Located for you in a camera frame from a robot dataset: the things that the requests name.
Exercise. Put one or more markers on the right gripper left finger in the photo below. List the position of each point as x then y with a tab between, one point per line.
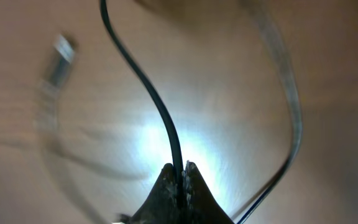
160	206

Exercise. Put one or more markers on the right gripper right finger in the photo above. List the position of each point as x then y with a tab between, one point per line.
200	207

